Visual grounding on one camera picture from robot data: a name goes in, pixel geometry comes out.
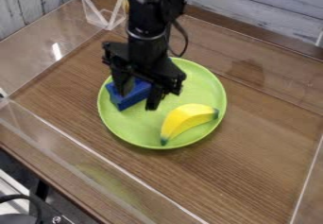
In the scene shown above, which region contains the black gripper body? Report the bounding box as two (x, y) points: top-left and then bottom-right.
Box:
(103, 42), (187, 95)

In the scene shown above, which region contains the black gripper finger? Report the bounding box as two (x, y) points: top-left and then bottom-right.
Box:
(111, 67), (135, 96)
(146, 84), (167, 111)

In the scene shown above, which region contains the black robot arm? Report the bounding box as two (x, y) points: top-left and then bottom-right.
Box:
(103, 0), (187, 111)

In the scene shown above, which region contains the green round plate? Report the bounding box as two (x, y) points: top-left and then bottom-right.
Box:
(98, 58), (227, 150)

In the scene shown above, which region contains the yellow toy banana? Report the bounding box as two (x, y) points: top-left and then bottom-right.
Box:
(160, 103), (219, 146)

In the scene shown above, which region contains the black cable loop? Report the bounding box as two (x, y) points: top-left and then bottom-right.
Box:
(168, 19), (190, 59)

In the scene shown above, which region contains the clear acrylic corner bracket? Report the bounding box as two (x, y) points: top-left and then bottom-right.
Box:
(82, 0), (127, 31)

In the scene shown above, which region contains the clear acrylic front wall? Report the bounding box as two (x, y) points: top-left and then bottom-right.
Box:
(0, 98), (208, 224)

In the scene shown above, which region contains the black curved cable bottom-left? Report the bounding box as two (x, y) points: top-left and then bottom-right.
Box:
(0, 193), (43, 224)

